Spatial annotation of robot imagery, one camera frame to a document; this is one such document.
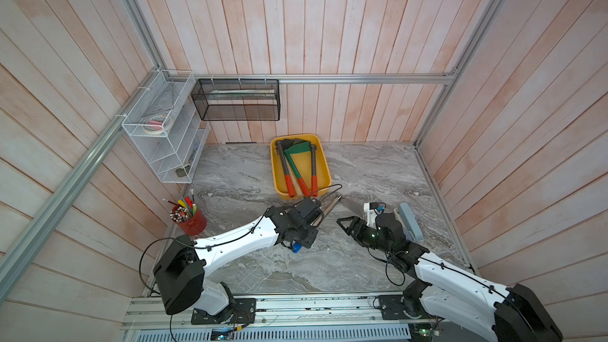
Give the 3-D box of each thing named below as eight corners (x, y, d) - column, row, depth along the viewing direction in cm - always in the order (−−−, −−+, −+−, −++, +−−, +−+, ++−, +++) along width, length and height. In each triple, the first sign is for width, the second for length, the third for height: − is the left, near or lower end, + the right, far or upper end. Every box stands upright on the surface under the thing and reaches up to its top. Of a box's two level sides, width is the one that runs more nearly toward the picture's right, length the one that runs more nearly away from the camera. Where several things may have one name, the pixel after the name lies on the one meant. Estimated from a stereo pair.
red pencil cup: (191, 243, 90) (170, 222, 76) (183, 221, 96) (163, 197, 81) (212, 231, 93) (196, 209, 79) (203, 211, 99) (187, 186, 84)
